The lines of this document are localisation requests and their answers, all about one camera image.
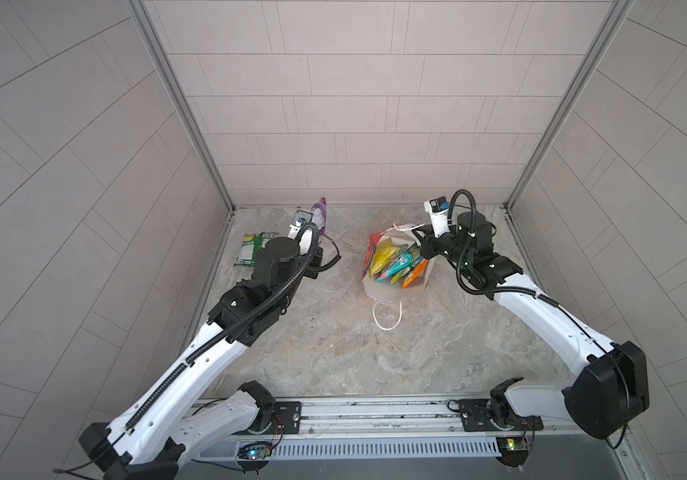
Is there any aluminium corner post right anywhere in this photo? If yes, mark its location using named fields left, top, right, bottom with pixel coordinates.
left=505, top=0, right=635, bottom=212

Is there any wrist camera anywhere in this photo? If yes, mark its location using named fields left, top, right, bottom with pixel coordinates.
left=423, top=196, right=451, bottom=238
left=288, top=208, right=314, bottom=239

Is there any red paper gift bag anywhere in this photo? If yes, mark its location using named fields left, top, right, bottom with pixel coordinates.
left=361, top=223, right=433, bottom=331

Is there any yellow green snack packet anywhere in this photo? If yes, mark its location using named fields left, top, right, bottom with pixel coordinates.
left=369, top=237, right=403, bottom=279

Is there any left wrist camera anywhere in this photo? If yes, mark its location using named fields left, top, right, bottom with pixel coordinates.
left=288, top=208, right=314, bottom=239

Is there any left green circuit board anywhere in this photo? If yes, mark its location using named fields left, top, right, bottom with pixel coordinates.
left=237, top=442, right=273, bottom=461

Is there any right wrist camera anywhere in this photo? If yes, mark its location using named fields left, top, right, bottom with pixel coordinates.
left=423, top=196, right=451, bottom=238

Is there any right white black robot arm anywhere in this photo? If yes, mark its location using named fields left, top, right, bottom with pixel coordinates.
left=413, top=212, right=651, bottom=440

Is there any aluminium corner post left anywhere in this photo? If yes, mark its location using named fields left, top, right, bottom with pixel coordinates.
left=124, top=0, right=237, bottom=212

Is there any orange snack packet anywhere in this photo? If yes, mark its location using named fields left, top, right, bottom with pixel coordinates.
left=403, top=259, right=429, bottom=289

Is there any teal snack packet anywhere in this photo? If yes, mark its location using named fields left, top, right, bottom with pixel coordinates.
left=377, top=251, right=413, bottom=282

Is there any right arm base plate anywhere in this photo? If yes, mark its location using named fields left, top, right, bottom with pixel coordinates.
left=451, top=399, right=543, bottom=433

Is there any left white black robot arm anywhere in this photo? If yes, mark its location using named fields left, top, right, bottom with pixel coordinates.
left=79, top=230, right=341, bottom=479

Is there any right circuit board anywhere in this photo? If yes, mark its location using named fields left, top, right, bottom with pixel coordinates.
left=495, top=437, right=531, bottom=468

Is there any purple snack packet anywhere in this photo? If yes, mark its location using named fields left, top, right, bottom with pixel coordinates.
left=312, top=197, right=327, bottom=235

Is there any aluminium corner post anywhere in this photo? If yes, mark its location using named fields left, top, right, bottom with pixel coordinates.
left=124, top=0, right=237, bottom=212
left=505, top=0, right=635, bottom=212

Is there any lime yellow snack packet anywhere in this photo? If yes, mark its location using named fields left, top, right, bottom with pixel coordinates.
left=391, top=256, right=423, bottom=284

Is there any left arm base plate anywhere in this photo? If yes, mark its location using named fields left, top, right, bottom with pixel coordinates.
left=237, top=401, right=303, bottom=435

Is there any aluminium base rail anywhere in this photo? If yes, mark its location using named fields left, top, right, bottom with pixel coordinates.
left=198, top=392, right=629, bottom=448

